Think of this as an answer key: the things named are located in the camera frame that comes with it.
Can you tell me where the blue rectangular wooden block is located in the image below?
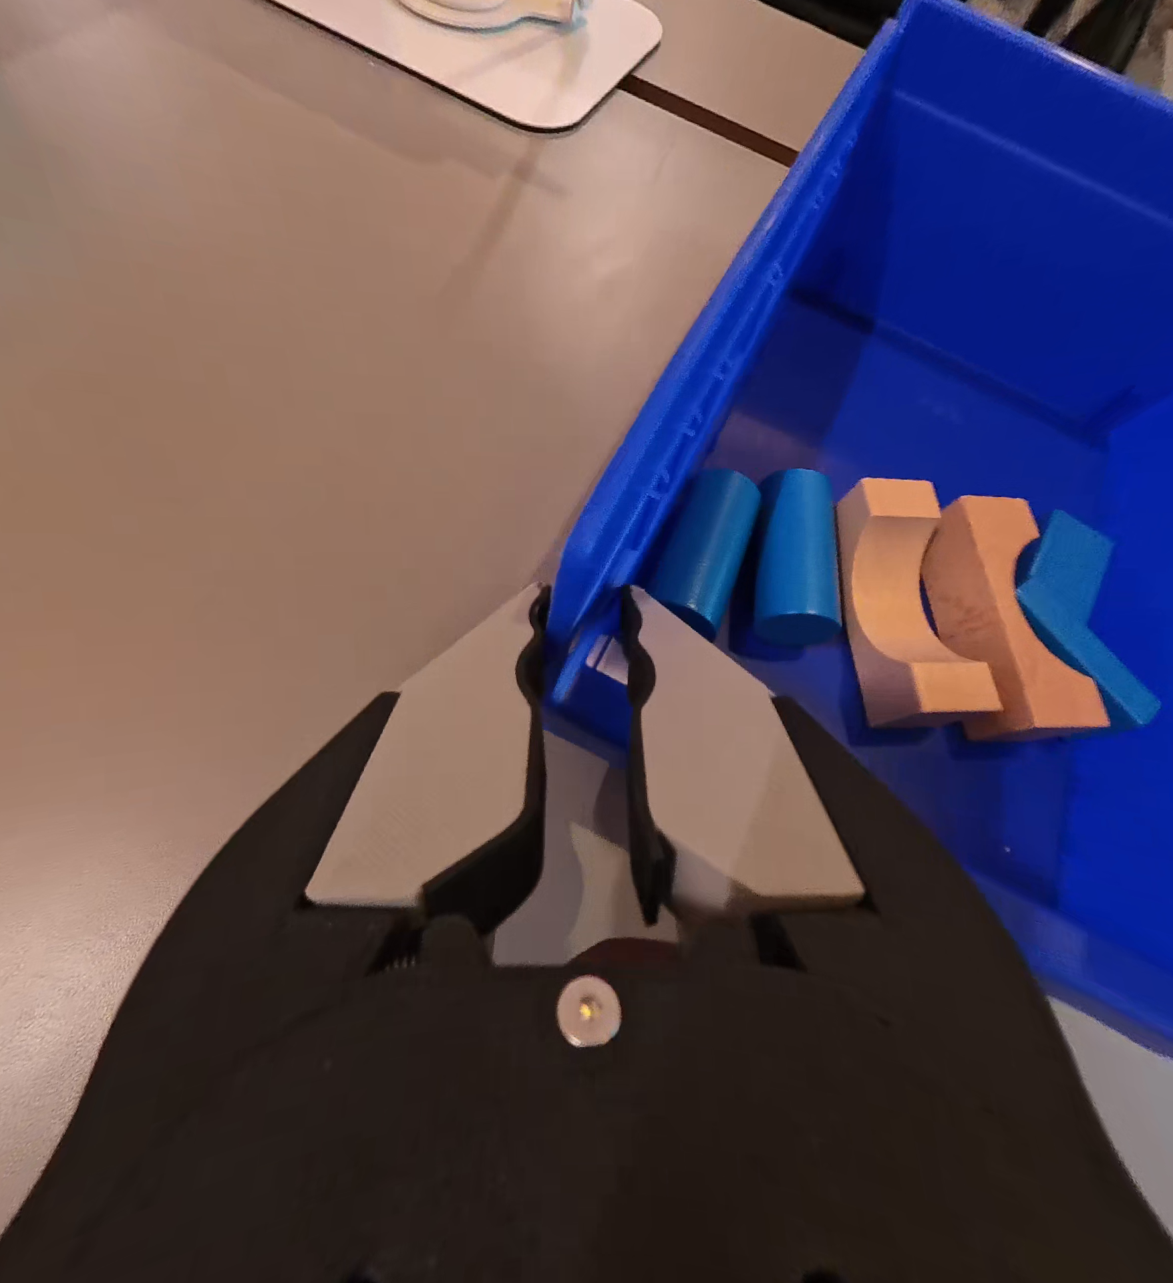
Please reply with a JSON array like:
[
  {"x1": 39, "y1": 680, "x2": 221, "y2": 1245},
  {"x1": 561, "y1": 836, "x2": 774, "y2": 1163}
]
[
  {"x1": 1015, "y1": 510, "x2": 1115, "y2": 628},
  {"x1": 1072, "y1": 607, "x2": 1160, "y2": 730}
]

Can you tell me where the blue plastic bin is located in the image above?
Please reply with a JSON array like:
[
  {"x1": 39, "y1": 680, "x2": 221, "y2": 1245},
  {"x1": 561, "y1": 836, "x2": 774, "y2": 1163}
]
[{"x1": 550, "y1": 0, "x2": 1173, "y2": 1068}]

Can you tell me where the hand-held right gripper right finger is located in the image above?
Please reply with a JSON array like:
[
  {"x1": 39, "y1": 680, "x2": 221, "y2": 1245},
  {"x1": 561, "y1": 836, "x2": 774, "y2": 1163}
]
[{"x1": 618, "y1": 586, "x2": 864, "y2": 924}]

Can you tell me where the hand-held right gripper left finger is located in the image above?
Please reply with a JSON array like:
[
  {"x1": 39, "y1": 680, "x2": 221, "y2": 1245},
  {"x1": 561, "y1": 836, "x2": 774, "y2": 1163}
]
[{"x1": 303, "y1": 584, "x2": 554, "y2": 938}]

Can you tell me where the blue wooden cylinder block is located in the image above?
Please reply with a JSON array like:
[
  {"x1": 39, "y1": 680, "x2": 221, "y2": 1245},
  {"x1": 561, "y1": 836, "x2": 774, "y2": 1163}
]
[
  {"x1": 651, "y1": 472, "x2": 762, "y2": 643},
  {"x1": 751, "y1": 468, "x2": 840, "y2": 645}
]

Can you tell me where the natural wooden arch block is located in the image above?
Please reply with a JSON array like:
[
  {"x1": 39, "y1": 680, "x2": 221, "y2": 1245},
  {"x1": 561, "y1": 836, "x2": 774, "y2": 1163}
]
[
  {"x1": 836, "y1": 478, "x2": 1003, "y2": 730},
  {"x1": 921, "y1": 496, "x2": 1110, "y2": 744}
]

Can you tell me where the white document stand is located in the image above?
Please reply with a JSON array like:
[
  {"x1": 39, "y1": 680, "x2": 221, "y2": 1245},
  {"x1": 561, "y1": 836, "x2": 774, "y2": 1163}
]
[{"x1": 264, "y1": 0, "x2": 663, "y2": 132}]

